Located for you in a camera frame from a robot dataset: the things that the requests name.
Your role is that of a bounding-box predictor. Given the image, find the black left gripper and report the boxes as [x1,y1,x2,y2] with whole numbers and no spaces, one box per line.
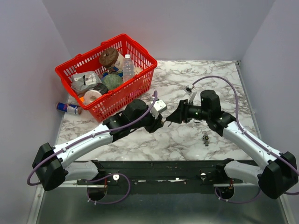
[130,105,164,134]

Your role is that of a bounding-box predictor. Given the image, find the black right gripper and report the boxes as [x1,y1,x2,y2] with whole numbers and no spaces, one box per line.
[166,99,210,124]

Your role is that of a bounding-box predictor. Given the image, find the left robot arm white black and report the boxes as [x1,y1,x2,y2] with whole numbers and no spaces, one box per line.
[32,99,167,191]

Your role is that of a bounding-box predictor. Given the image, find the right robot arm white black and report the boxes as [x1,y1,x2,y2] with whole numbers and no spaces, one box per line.
[166,90,298,199]

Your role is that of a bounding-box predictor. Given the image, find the green round ball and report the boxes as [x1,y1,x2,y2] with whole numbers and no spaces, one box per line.
[102,74,123,90]

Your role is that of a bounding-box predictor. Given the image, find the clear plastic water bottle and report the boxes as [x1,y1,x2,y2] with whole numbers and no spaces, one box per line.
[123,54,134,82]

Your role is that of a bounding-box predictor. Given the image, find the white tape roll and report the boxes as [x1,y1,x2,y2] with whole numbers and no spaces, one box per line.
[84,90,102,105]

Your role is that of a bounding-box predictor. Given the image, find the red bull can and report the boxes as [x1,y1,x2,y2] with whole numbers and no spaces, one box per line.
[56,102,83,115]

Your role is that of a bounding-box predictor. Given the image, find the brown lid paper cup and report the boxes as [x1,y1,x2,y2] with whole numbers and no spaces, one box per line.
[99,47,125,73]

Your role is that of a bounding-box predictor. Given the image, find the grey foil snack bag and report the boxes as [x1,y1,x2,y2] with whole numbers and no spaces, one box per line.
[71,71,101,94]

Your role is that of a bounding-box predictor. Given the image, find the red plastic basket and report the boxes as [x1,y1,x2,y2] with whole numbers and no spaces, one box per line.
[55,33,158,119]

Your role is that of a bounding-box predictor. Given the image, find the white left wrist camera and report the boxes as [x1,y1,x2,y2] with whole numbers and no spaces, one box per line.
[150,99,167,119]

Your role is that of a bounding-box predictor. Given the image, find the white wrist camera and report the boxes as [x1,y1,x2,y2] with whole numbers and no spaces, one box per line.
[184,84,197,103]
[150,99,167,119]

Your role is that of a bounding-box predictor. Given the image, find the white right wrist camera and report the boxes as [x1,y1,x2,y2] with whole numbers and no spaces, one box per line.
[184,84,197,103]

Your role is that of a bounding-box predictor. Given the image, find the key with robot keychain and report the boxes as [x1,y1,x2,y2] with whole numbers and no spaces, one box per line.
[203,133,210,147]

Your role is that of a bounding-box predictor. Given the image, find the black mounting base rail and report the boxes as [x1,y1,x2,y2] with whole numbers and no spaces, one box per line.
[77,158,257,196]

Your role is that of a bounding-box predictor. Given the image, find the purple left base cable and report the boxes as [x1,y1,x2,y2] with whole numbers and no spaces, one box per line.
[86,172,132,205]

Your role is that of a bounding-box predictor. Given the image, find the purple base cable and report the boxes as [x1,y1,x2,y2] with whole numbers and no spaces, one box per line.
[214,186,263,203]
[86,172,132,205]

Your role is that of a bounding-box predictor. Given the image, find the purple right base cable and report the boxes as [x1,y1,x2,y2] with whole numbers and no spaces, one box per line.
[214,186,263,203]

